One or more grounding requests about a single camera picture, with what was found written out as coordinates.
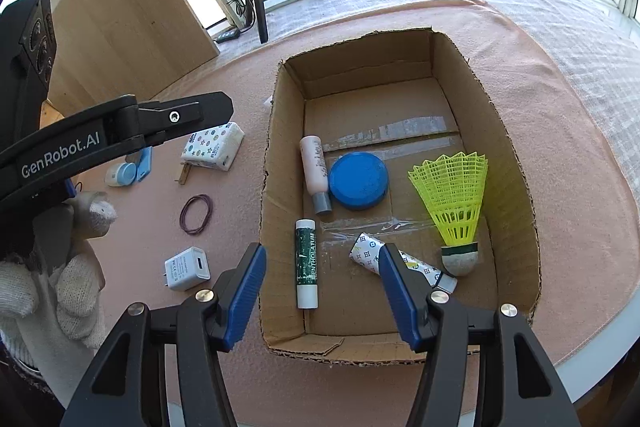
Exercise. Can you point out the pine slat wall panel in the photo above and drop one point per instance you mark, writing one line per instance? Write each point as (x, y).
(50, 114)

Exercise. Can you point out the cardboard box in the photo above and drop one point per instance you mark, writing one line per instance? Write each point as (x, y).
(370, 107)

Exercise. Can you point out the green lip balm stick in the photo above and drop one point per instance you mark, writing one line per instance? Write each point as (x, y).
(306, 262)

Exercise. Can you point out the small white cap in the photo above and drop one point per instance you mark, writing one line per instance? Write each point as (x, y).
(120, 175)

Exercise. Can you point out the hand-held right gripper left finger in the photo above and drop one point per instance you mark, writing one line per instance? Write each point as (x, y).
(245, 297)

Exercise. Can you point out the dark red rubber band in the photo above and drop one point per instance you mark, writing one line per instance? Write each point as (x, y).
(200, 196)

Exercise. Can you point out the patterned white lighter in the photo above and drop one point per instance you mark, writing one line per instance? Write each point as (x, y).
(365, 252)

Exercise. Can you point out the wooden clothespin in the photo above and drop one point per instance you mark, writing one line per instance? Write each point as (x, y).
(185, 172)

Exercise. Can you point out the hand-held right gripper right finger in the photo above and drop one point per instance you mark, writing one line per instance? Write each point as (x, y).
(397, 297)

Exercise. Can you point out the patterned tissue pack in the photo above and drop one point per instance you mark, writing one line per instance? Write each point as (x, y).
(212, 147)

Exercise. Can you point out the white USB wall charger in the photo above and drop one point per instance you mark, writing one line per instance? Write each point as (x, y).
(187, 269)

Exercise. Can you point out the person's left hand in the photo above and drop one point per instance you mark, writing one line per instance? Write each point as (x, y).
(75, 292)

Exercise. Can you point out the white checkered cloth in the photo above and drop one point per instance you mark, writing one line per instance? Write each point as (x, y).
(575, 17)

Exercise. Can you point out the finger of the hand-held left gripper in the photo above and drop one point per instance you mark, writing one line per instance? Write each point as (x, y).
(195, 112)

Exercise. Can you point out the yellow plastic shuttlecock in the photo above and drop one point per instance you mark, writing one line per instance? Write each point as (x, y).
(452, 202)

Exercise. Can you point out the small white bottle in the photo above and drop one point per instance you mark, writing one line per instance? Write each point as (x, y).
(315, 167)

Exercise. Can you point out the round blue lid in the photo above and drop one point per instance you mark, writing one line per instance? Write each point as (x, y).
(357, 179)

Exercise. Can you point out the pink blanket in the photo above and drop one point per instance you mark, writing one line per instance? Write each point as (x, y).
(550, 132)

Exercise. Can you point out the light oak wooden board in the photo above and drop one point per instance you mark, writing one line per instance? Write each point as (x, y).
(125, 7)

